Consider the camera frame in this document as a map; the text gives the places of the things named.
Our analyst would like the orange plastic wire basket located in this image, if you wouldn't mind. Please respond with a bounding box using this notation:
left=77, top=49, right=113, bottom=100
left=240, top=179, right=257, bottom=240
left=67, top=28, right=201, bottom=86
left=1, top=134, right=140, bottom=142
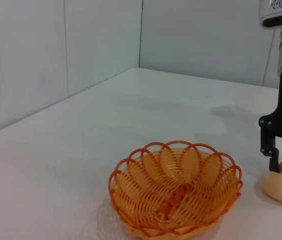
left=108, top=140, right=244, bottom=238

